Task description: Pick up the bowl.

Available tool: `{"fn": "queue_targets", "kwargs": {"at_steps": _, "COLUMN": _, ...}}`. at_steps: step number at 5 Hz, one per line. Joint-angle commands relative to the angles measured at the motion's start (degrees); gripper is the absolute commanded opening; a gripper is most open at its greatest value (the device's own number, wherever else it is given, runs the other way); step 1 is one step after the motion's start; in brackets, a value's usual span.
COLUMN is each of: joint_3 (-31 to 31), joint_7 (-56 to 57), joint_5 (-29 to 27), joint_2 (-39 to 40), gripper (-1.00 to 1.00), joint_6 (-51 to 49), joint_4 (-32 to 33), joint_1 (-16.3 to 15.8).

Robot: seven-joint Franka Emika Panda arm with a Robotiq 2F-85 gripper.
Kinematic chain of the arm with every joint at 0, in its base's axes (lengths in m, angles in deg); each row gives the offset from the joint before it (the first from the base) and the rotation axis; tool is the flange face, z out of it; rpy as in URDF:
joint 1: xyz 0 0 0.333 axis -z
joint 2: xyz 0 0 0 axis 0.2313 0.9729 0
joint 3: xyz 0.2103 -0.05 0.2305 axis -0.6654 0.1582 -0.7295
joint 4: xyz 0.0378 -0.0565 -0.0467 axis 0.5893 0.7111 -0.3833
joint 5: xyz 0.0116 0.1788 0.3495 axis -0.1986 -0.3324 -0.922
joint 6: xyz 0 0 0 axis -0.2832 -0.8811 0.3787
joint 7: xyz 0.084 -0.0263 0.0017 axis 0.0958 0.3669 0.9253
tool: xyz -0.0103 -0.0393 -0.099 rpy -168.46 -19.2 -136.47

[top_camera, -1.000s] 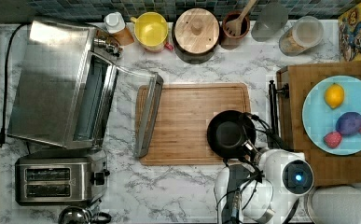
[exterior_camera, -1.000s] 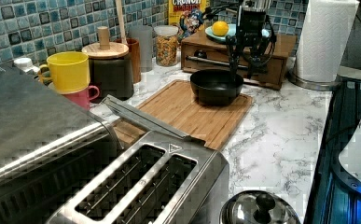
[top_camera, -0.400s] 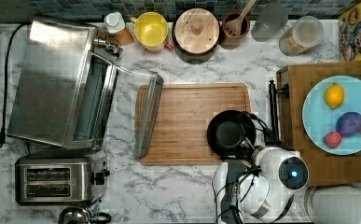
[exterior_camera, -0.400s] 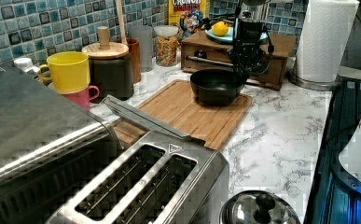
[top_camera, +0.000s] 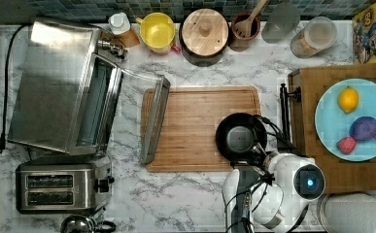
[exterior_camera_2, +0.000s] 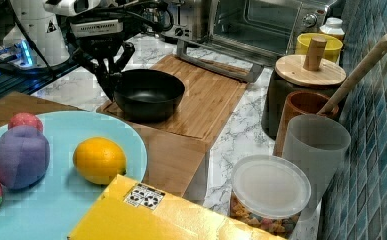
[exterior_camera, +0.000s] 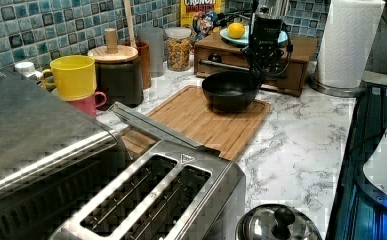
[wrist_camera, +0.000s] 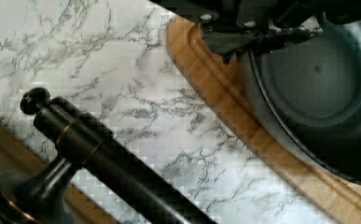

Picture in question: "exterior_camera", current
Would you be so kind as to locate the cereal box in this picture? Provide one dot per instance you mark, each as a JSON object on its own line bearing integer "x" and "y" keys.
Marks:
{"x": 200, "y": 16}

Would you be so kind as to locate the stainless steel toaster oven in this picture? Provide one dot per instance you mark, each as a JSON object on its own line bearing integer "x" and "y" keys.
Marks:
{"x": 53, "y": 159}

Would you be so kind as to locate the brown utensil holder cup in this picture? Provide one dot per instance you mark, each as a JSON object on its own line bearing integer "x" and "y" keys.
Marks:
{"x": 144, "y": 63}

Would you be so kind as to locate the wooden drawer box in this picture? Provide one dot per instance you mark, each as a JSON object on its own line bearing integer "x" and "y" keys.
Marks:
{"x": 213, "y": 52}

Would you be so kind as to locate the silver two-slot toaster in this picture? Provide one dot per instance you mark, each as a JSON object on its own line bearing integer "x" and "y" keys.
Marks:
{"x": 171, "y": 192}

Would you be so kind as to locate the light blue plate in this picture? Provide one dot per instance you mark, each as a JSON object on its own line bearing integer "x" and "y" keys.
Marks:
{"x": 243, "y": 41}

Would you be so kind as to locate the white paper towel roll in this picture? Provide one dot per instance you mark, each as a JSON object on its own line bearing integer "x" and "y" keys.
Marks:
{"x": 347, "y": 40}

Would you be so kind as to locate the yellow mug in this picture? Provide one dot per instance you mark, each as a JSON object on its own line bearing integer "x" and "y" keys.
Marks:
{"x": 73, "y": 76}

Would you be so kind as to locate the grey frosted tumbler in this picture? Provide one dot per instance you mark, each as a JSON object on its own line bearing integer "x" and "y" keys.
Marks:
{"x": 153, "y": 36}

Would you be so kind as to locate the dark canister with wooden lid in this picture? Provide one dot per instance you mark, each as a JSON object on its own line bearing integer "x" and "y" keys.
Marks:
{"x": 118, "y": 71}

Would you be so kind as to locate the black bowl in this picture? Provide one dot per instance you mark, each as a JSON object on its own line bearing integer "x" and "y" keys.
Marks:
{"x": 230, "y": 91}

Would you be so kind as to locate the white capped bottle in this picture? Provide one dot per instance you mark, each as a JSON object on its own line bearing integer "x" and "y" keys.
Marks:
{"x": 28, "y": 70}

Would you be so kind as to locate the steel pot lid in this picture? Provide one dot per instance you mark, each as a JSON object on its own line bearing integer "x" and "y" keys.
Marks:
{"x": 276, "y": 222}

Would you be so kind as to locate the pink mug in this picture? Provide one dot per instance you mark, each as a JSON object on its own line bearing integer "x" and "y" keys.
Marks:
{"x": 88, "y": 104}

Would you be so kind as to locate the yellow lemon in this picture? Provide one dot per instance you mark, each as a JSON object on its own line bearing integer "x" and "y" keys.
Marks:
{"x": 236, "y": 30}

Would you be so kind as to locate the bamboo cutting board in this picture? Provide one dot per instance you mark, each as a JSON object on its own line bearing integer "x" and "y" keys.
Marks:
{"x": 188, "y": 113}

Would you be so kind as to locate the glass cereal jar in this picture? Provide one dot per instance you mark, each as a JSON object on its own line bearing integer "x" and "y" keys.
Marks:
{"x": 178, "y": 48}

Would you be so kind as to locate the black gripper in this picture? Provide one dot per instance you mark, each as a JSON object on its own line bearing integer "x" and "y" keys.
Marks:
{"x": 269, "y": 49}

